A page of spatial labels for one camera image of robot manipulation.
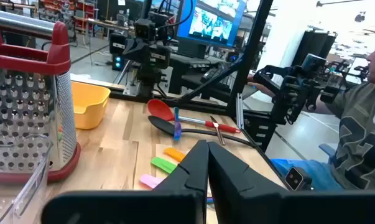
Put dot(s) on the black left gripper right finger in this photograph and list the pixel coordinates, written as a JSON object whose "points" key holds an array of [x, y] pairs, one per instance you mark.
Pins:
{"points": [[262, 205]]}

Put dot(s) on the iridescent blue-purple cutlery piece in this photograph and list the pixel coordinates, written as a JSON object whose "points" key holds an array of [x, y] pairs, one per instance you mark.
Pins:
{"points": [[177, 130]]}

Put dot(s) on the pink mini silicone spatula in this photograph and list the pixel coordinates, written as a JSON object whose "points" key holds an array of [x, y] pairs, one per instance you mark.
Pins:
{"points": [[150, 181]]}

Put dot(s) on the table-edge depth camera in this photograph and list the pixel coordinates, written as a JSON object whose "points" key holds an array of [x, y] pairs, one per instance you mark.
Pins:
{"points": [[294, 179]]}

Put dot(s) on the computer monitor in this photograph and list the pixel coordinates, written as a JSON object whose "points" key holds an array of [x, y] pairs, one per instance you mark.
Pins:
{"points": [[212, 21]]}

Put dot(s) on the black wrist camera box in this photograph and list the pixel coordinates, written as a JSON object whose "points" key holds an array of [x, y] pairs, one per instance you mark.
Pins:
{"points": [[143, 29]]}

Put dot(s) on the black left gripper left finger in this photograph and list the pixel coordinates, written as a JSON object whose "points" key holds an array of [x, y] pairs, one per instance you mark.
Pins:
{"points": [[150, 205]]}

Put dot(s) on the wooden workbench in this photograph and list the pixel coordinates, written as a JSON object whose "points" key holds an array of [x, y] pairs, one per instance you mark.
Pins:
{"points": [[103, 24]]}

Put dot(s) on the person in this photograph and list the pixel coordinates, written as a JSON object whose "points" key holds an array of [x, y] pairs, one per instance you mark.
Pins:
{"points": [[361, 140]]}

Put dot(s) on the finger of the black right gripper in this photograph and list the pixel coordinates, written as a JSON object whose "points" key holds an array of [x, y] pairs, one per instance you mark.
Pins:
{"points": [[132, 49], [143, 51]]}

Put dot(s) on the computer tower with LEDs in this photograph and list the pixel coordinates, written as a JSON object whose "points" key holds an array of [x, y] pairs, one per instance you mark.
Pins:
{"points": [[118, 62]]}

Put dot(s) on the black folding screen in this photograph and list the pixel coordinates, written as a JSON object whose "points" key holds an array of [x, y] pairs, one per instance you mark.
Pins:
{"points": [[311, 46]]}

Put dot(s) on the blue-grey chair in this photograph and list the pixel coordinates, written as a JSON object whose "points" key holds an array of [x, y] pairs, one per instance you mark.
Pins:
{"points": [[328, 151]]}

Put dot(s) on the green mini silicone spatula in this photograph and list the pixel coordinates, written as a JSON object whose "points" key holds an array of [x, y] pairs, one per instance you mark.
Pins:
{"points": [[163, 165]]}

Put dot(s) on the black computer desk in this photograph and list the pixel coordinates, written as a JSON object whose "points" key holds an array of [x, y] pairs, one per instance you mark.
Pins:
{"points": [[187, 62]]}

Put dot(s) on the red parts bin rack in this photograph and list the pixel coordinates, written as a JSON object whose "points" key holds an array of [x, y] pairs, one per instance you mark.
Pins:
{"points": [[84, 9]]}

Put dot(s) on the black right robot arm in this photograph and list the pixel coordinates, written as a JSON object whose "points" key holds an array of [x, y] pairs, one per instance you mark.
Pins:
{"points": [[148, 77]]}

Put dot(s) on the iridescent metal table knife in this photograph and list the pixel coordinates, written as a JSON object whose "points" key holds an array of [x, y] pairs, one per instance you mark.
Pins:
{"points": [[217, 130]]}

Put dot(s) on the black keyboard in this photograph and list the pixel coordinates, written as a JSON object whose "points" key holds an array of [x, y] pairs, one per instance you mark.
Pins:
{"points": [[210, 74]]}

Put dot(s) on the yellow plastic bin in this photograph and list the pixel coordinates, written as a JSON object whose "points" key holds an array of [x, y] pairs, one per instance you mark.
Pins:
{"points": [[90, 109]]}

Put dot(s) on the clear plastic storage bin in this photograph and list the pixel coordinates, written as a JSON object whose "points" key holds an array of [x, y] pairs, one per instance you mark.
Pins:
{"points": [[35, 186]]}

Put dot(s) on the black nylon spoon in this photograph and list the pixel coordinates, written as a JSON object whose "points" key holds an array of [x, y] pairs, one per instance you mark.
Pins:
{"points": [[162, 124]]}

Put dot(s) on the red-trimmed steel box grater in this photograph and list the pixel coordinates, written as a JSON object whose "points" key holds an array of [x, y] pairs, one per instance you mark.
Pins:
{"points": [[25, 109]]}

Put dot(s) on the short silver aluminium bar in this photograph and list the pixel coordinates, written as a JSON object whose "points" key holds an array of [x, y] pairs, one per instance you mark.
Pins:
{"points": [[239, 112]]}

